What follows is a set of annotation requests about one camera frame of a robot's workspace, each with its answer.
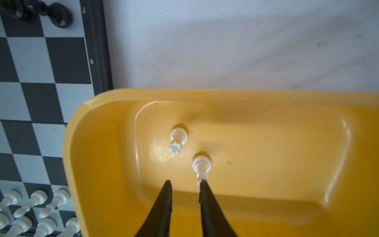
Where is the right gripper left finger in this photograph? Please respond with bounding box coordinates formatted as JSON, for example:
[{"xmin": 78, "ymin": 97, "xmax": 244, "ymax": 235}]
[{"xmin": 135, "ymin": 180, "xmax": 173, "ymax": 237}]

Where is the black and white chessboard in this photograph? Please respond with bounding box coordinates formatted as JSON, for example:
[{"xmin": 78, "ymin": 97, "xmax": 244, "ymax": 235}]
[{"xmin": 1, "ymin": 1, "xmax": 113, "ymax": 235}]

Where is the black chess piece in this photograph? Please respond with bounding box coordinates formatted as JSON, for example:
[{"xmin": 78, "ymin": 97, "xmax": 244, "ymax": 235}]
[{"xmin": 23, "ymin": 0, "xmax": 73, "ymax": 28}]

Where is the yellow plastic tray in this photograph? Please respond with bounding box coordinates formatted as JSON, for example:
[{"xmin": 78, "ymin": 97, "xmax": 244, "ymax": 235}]
[{"xmin": 62, "ymin": 89, "xmax": 379, "ymax": 237}]

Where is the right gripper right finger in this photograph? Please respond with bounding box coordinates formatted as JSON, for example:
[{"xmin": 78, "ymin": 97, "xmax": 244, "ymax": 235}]
[{"xmin": 199, "ymin": 180, "xmax": 237, "ymax": 237}]

